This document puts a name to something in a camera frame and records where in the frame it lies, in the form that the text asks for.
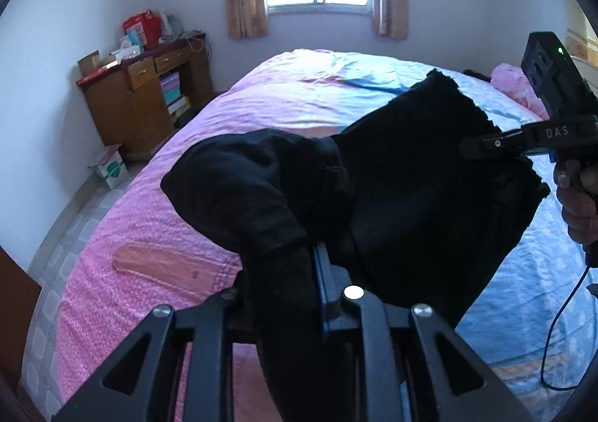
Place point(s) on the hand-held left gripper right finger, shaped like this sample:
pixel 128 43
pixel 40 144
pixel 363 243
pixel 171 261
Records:
pixel 322 291

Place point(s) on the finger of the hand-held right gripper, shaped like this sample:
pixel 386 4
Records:
pixel 495 142

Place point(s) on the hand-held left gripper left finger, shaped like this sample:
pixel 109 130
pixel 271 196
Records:
pixel 210 324

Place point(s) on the black pants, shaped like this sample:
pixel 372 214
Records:
pixel 397 169

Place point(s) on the person's right hand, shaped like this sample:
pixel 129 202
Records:
pixel 574 211

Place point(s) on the pink pillow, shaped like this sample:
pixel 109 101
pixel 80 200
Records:
pixel 516 85

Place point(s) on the yellow wooden furniture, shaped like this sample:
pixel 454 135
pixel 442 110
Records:
pixel 581 36

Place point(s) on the bed with pink blue sheet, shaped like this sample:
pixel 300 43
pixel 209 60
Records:
pixel 154 197

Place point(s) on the white and green box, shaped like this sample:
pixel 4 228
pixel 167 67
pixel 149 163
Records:
pixel 110 167

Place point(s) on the brown wooden door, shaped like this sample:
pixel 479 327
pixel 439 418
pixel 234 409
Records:
pixel 16 310

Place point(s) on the brown wooden desk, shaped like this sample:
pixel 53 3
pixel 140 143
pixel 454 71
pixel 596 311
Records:
pixel 135 109

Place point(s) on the stack of books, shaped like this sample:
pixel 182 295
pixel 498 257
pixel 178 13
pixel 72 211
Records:
pixel 174 92

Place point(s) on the open cardboard box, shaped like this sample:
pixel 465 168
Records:
pixel 93 63

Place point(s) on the light blue box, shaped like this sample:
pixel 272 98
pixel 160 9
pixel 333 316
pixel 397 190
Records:
pixel 133 39

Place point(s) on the white plastic bag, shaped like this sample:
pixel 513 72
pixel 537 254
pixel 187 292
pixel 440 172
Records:
pixel 172 25

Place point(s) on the red bag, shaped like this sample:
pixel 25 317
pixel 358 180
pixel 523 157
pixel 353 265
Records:
pixel 142 27

